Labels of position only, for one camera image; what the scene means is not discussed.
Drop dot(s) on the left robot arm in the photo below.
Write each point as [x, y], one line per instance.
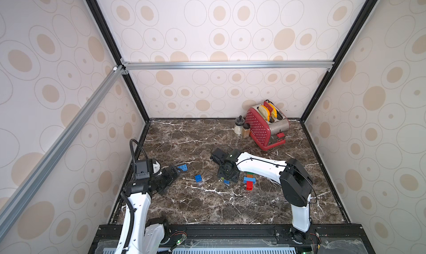
[137, 237]

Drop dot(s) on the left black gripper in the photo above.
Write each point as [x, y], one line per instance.
[169, 176]

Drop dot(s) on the red 2x2 lego brick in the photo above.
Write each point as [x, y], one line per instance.
[249, 186]

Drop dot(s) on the horizontal aluminium rail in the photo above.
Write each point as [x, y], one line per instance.
[228, 65]

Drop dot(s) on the red polka dot toaster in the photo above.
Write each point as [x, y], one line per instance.
[267, 135]

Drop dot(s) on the brown spice jar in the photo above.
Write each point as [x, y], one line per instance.
[246, 130]

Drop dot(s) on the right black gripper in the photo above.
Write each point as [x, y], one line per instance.
[228, 173]

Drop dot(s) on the left diagonal aluminium rail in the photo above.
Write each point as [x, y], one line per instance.
[25, 193]

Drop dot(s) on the glass jar with black lid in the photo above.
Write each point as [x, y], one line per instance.
[239, 124]

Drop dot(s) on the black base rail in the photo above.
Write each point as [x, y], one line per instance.
[259, 239]

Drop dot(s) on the toy bread slice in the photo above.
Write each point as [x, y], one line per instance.
[264, 112]

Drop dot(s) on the yellow toy slice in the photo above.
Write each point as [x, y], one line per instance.
[271, 108]

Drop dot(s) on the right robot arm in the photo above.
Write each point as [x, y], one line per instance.
[296, 183]

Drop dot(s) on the light blue 2x4 lego brick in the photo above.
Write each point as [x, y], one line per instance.
[249, 179]
[182, 168]

